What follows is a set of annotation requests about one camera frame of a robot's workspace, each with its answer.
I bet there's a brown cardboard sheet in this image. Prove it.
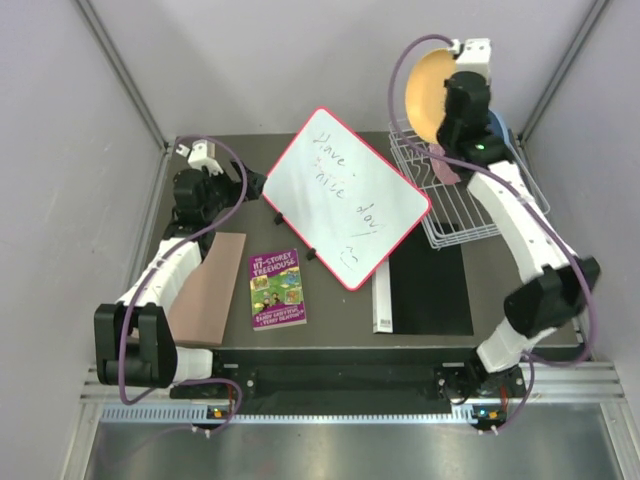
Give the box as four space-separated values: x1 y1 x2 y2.
168 232 246 348

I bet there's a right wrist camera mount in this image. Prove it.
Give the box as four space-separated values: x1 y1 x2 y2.
447 38 492 83

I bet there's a white wire dish rack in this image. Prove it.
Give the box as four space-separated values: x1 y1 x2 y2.
387 121 551 250

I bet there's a pink plate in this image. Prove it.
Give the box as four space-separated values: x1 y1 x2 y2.
428 143 460 185

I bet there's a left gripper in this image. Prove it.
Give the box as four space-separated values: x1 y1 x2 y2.
201 157 266 220

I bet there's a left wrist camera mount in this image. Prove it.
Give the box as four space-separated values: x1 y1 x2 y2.
175 139 224 176

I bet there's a yellow plate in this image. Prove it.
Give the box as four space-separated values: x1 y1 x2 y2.
404 48 456 143

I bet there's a blue plate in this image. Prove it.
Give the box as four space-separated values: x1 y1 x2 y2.
488 110 511 147

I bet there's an aluminium front rail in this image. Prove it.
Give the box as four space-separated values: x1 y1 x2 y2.
85 362 625 429

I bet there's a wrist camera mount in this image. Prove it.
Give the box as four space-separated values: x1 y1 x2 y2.
447 38 492 83
175 139 224 176

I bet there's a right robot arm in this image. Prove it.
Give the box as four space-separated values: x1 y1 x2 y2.
437 71 600 396

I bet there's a black flat box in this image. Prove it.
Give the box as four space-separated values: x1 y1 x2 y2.
373 236 474 336

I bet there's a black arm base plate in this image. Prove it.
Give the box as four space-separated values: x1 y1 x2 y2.
169 349 531 401

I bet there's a red-framed whiteboard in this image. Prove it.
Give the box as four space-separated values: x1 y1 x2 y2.
263 107 432 291

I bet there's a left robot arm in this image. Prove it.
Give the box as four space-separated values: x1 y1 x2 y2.
94 160 266 397

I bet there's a purple treehouse book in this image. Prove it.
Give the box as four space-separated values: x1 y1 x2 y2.
248 249 307 331

